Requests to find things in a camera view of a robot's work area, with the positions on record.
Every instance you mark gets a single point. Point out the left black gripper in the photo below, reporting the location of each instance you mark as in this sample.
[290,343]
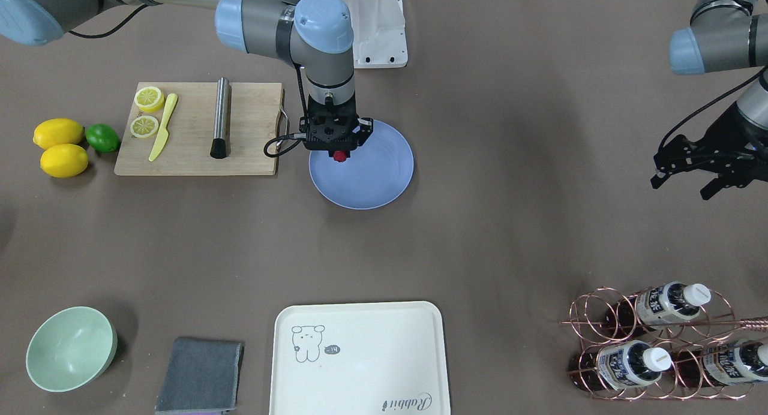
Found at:
[735,129]

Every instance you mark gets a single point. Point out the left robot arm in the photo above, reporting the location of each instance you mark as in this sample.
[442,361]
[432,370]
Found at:
[722,35]

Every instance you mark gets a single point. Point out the copper wire bottle rack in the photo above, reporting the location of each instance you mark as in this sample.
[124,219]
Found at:
[595,320]

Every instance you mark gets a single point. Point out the yellow plastic knife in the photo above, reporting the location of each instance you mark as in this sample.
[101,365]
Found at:
[163,134]

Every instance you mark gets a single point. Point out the mint green bowl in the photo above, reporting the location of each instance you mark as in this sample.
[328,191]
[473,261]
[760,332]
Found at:
[71,349]

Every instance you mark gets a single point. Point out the wooden cutting board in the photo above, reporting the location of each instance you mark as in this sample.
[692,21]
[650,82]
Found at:
[255,112]

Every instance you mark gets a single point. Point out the lemon slice on board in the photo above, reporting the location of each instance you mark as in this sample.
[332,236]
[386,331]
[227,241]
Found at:
[144,126]

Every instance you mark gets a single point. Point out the lower drink bottle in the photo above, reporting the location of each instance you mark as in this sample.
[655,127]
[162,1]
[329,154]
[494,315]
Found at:
[730,364]
[616,367]

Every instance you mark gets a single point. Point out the lemon half on board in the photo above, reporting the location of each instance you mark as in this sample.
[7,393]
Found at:
[149,99]

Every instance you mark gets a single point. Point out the grey folded cloth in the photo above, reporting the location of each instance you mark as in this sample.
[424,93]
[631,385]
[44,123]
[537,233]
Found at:
[201,378]

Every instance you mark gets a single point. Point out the upper dark drink bottle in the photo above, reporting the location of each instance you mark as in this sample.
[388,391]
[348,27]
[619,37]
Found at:
[645,312]

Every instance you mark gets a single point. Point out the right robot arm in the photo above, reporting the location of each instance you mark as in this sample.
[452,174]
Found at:
[314,36]

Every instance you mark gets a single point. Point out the lower yellow lemon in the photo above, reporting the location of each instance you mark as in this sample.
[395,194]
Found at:
[64,161]

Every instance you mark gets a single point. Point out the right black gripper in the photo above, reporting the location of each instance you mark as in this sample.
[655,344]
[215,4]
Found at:
[363,129]

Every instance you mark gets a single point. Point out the yellow lemon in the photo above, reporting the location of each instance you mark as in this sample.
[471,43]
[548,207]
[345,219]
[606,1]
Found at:
[64,161]
[58,131]

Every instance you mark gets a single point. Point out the steel muddler black tip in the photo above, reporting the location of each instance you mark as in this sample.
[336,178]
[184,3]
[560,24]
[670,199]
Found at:
[220,146]

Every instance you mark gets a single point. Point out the upper yellow lemon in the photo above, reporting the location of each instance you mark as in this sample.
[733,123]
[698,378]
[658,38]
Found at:
[58,131]

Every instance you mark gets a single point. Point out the green lime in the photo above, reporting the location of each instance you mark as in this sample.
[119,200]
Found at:
[102,138]

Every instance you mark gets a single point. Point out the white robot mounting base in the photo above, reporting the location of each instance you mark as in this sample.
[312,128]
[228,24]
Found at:
[379,34]

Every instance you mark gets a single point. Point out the cream rabbit tray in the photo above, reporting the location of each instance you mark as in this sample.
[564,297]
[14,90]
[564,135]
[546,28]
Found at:
[360,358]

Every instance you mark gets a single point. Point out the blue plate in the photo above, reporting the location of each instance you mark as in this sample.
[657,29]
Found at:
[374,175]

